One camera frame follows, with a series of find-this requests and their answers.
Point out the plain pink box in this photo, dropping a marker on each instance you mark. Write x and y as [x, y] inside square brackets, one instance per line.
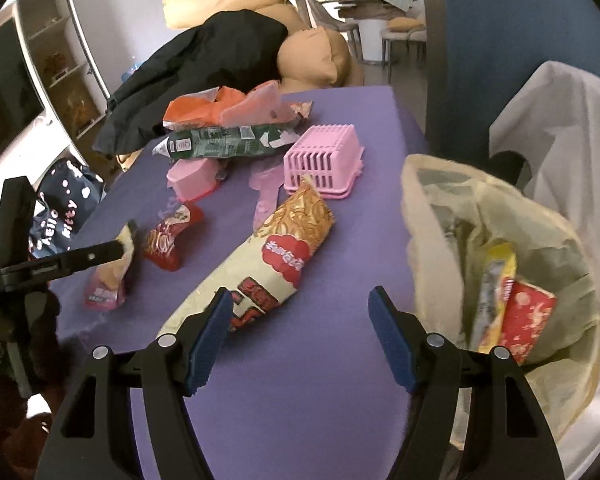
[192, 180]

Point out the grey dining chair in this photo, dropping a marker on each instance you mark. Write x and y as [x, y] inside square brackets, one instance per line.
[405, 35]
[330, 15]

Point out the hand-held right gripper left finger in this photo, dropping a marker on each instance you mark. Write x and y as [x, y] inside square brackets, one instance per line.
[212, 340]

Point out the black jacket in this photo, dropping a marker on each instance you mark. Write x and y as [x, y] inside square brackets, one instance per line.
[205, 70]

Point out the red snack packet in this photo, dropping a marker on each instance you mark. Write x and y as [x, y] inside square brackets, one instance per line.
[167, 240]

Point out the pink plastic basket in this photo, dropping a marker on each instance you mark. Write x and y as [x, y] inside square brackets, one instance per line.
[325, 155]

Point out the red cardboard box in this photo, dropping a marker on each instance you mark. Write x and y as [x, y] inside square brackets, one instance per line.
[527, 320]

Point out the dark television screen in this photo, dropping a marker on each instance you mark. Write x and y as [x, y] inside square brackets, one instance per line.
[5, 90]

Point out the yellowish plastic bin bag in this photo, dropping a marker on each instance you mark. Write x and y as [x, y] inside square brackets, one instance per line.
[430, 260]

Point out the salmon pink wrapper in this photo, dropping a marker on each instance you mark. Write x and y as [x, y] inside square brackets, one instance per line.
[260, 105]

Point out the white plastic bag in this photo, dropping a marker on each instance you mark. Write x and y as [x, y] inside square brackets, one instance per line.
[570, 135]

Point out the navy printed bag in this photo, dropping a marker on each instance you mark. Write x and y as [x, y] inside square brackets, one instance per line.
[65, 200]

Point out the pink and yellow snack packet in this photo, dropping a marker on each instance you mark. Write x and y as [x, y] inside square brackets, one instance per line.
[105, 285]

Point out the cream and red noodle bag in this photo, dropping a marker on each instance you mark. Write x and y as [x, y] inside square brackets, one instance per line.
[280, 240]

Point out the purple printed mat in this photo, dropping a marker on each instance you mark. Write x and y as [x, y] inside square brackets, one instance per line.
[305, 410]

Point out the green snack wrapper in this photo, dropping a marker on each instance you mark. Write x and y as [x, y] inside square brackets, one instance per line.
[215, 142]

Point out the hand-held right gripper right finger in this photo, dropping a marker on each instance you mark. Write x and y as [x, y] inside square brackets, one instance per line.
[392, 340]

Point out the orange plastic wrapper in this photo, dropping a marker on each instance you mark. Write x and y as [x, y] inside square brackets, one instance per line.
[190, 107]

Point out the small red yellow wrapper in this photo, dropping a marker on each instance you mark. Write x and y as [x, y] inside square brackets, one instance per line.
[301, 109]

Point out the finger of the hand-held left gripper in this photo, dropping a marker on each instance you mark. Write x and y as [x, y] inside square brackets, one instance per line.
[85, 256]

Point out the dining table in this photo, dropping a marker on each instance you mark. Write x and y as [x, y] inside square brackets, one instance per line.
[370, 15]

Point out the white shelf unit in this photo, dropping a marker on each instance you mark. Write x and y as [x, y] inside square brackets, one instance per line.
[55, 50]

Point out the pale pink plastic film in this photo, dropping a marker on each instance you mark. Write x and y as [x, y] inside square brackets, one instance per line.
[266, 195]

